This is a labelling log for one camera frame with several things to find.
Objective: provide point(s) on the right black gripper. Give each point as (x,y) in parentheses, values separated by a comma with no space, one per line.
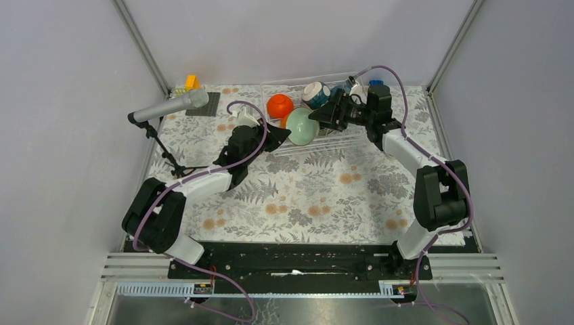
(329,116)

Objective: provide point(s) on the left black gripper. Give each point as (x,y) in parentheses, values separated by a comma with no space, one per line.
(276,137)

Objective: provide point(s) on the dark blue bowl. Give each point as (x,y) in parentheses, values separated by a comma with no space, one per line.
(343,88)

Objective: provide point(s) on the pale green bowl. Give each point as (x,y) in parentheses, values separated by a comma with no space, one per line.
(303,130)

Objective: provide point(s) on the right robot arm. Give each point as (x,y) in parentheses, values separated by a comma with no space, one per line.
(441,203)

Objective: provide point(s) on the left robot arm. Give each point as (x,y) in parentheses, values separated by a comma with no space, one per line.
(155,215)

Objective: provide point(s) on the orange bowl front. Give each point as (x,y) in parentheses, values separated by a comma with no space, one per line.
(284,121)

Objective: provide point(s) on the orange bowl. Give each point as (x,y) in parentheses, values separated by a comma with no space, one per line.
(279,106)
(284,121)

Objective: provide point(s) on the white and teal bowl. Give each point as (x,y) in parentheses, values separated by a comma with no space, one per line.
(315,95)

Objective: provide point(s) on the orange bowl rear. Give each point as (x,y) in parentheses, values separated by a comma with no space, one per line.
(279,106)

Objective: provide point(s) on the floral table mat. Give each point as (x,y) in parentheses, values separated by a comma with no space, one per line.
(353,195)

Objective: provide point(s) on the silver microphone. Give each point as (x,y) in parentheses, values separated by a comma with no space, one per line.
(190,100)

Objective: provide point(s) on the yellow toy block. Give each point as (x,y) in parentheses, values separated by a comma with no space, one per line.
(191,83)

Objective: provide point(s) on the black microphone tripod stand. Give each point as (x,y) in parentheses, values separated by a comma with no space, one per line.
(178,170)

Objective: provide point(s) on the light green toy block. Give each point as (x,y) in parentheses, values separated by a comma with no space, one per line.
(178,91)

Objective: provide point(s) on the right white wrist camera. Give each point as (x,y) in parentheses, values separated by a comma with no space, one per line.
(355,91)

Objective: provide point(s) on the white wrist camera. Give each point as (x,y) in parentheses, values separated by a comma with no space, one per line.
(244,119)
(355,91)

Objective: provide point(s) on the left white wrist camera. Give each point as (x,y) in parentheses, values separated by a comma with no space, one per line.
(244,119)

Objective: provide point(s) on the white wire dish rack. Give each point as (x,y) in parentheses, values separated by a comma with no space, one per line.
(326,139)

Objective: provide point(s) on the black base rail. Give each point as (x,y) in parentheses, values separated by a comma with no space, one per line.
(288,268)

